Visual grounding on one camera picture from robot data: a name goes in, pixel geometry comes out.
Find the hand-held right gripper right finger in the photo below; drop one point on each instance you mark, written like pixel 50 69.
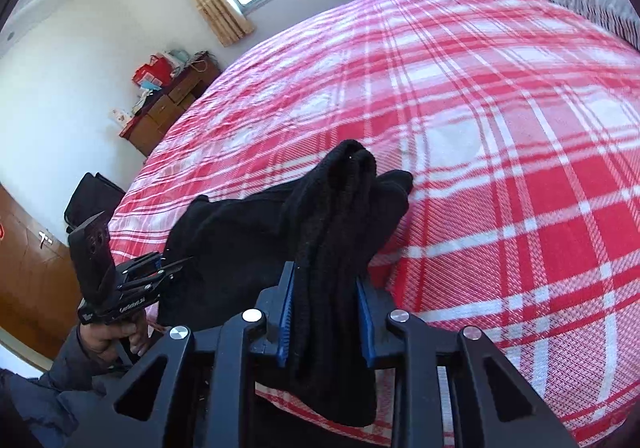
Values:
pixel 364 323

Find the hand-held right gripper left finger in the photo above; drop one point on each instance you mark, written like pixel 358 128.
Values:
pixel 286 323

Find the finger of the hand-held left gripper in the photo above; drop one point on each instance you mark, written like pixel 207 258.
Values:
pixel 160 274
pixel 142 263

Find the black pants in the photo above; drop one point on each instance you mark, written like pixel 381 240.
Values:
pixel 325 208

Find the person's left forearm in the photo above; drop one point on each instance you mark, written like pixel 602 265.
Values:
pixel 70 378

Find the person's left hand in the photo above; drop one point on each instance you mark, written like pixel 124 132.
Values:
pixel 105 338

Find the black bag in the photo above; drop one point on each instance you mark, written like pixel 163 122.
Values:
pixel 92 200

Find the wooden door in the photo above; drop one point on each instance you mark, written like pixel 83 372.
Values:
pixel 30 288

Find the white patterned box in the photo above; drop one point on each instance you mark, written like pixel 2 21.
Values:
pixel 120 117

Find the wooden dresser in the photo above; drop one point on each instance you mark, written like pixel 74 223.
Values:
pixel 160 113

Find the person's dark blue jacket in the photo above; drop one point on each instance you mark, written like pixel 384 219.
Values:
pixel 20 408

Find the red bag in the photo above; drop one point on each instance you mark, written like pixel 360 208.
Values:
pixel 150 72

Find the pale teal bag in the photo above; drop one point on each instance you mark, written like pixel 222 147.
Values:
pixel 178 59

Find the bed with red plaid sheet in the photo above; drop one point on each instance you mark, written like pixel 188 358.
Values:
pixel 500 153

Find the grey striped pillow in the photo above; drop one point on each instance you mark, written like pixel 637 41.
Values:
pixel 595 5

